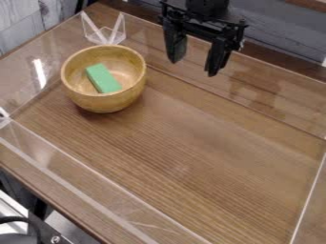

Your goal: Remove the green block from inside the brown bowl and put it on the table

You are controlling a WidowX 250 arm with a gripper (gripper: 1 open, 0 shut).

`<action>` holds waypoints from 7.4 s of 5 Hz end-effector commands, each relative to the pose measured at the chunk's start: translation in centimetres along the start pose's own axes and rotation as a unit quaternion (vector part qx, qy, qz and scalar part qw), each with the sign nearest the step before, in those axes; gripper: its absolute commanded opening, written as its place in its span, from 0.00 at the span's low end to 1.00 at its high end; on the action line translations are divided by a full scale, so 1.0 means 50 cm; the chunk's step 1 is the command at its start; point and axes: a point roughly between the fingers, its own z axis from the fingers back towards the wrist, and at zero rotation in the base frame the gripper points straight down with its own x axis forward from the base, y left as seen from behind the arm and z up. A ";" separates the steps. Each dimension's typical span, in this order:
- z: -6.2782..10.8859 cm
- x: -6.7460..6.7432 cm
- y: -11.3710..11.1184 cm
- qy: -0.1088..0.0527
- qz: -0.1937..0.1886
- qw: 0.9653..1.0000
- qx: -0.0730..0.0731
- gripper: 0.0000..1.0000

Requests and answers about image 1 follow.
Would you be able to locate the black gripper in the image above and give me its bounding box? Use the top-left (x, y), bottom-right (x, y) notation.
top-left (158, 0), bottom-right (248, 77)

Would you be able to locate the brown wooden bowl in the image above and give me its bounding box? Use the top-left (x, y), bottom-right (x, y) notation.
top-left (61, 45), bottom-right (146, 113)

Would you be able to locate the green rectangular block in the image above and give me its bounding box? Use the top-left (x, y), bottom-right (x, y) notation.
top-left (85, 64), bottom-right (122, 93)

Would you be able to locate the clear acrylic barrier tray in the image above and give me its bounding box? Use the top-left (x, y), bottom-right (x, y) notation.
top-left (0, 17), bottom-right (326, 244)

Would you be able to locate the black metal bracket with bolt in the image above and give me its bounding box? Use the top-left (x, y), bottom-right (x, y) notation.
top-left (26, 213), bottom-right (72, 244)

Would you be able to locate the black cable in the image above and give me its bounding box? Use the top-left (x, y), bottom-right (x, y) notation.
top-left (0, 215), bottom-right (41, 244)

